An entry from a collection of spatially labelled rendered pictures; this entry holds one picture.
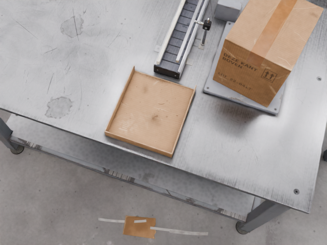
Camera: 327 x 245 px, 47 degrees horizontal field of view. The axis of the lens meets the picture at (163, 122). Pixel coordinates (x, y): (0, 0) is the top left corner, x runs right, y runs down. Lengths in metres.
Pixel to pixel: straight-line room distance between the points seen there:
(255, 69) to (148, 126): 0.44
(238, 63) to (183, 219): 1.09
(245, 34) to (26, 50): 0.88
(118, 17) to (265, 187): 0.93
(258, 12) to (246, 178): 0.58
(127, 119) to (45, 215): 0.99
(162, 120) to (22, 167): 1.14
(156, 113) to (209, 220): 0.93
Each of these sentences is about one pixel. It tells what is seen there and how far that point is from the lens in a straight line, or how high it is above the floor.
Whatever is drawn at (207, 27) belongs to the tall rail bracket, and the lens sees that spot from 1.53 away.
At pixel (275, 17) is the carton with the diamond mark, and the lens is 1.40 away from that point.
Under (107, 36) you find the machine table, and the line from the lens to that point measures 1.65.
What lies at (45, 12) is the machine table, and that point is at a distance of 1.77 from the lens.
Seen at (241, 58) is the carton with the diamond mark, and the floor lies 1.06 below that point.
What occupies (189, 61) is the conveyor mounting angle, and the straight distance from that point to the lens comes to 1.58.
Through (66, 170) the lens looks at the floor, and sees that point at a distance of 2.29.
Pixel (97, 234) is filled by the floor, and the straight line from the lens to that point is 2.18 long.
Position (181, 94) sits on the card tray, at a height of 0.83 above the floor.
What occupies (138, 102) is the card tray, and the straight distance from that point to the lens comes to 1.47.
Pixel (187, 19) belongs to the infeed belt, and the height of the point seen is 0.88.
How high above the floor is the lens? 2.15
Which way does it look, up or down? 66 degrees down
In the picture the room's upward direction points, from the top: 6 degrees clockwise
